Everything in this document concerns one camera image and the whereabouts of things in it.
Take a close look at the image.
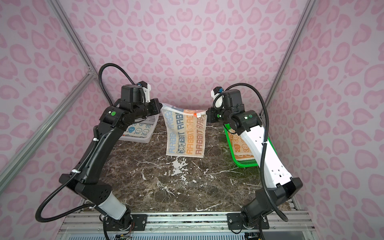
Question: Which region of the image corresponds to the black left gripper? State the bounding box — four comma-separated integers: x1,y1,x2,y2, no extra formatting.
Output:
133,97,163,121

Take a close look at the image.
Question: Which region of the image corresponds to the white plastic basket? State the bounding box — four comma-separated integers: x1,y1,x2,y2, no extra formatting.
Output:
120,115,159,144

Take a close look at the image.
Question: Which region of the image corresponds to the blue bunny pattern towel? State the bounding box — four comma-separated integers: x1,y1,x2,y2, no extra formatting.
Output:
123,122,156,138

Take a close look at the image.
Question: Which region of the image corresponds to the multicolour rabbit text towel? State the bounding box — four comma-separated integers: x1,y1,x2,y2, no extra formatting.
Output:
161,104,207,158

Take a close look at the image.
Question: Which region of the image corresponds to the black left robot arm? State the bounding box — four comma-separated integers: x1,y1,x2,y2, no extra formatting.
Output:
59,82,163,229

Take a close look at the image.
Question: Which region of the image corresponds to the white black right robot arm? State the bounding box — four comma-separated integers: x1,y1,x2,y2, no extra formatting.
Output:
206,87,303,227

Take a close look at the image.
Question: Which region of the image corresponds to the brown pattern towel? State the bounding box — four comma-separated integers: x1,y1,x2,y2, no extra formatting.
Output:
228,134,254,163

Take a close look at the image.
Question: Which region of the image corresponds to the green plastic basket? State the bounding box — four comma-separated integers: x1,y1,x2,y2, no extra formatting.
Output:
224,124,284,176

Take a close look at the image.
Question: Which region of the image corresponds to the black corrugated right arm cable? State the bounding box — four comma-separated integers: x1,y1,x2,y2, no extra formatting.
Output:
212,83,289,240

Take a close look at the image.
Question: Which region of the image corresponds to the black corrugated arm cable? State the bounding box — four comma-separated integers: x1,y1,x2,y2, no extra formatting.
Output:
35,62,136,223
212,83,289,240

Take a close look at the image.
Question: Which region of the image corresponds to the aluminium frame corner post left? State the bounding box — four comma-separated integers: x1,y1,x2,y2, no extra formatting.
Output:
47,0,115,106

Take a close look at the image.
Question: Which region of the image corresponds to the aluminium frame corner post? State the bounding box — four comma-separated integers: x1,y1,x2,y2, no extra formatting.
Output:
47,0,115,106
265,0,319,107

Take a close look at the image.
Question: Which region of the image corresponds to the aluminium frame corner post right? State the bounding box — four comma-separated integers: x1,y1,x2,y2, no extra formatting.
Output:
265,0,319,107

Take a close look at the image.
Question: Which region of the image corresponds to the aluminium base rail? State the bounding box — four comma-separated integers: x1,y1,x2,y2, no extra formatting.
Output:
56,211,319,240

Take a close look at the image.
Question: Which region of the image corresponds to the aluminium diagonal frame bar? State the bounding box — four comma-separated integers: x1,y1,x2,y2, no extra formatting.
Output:
1,71,96,193

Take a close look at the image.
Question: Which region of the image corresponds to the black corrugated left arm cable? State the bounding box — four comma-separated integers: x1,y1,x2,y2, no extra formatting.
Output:
35,62,136,223

